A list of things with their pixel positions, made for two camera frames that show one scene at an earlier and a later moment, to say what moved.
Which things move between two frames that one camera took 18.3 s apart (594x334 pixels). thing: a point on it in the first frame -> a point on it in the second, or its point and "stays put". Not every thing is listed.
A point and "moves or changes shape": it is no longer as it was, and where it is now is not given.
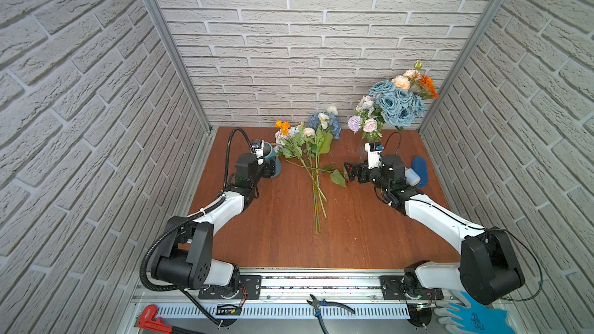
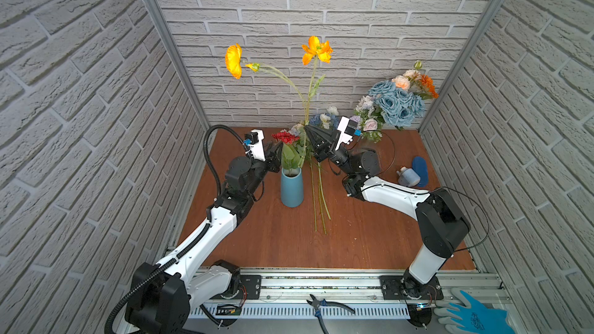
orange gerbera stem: (428, 90) stays put
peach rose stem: (410, 76) stays put
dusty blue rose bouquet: (398, 107) stays put
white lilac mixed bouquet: (367, 120) stays put
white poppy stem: (324, 117) stays put
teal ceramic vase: (268, 152) moves or changes shape
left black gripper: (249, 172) stays put
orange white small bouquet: (287, 141) -> (313, 49)
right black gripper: (356, 168) -> (322, 143)
